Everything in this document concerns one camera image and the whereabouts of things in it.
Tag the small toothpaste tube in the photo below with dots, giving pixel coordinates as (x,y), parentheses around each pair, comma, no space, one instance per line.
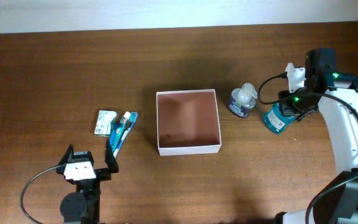
(124,120)

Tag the white square cardboard box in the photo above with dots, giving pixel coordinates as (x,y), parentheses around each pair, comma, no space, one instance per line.
(187,122)

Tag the green white soap packet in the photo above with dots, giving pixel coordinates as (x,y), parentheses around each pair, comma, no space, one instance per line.
(104,123)

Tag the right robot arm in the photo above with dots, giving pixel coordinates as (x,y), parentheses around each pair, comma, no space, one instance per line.
(321,87)

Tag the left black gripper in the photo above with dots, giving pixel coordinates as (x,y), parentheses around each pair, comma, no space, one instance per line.
(105,173)

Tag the clear pump soap bottle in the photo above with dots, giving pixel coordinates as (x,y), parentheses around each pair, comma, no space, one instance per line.
(243,100)

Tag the blue white toothbrush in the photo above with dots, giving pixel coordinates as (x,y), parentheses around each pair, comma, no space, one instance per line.
(130,124)

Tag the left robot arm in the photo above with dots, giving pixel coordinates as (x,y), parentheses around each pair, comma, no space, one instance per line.
(83,205)

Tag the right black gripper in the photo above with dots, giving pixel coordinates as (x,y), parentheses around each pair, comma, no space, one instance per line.
(288,110)

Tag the blue mouthwash bottle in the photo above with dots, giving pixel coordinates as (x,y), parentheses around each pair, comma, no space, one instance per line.
(275,121)

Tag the blue disposable razor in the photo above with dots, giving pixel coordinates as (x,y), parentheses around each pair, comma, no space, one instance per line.
(116,133)

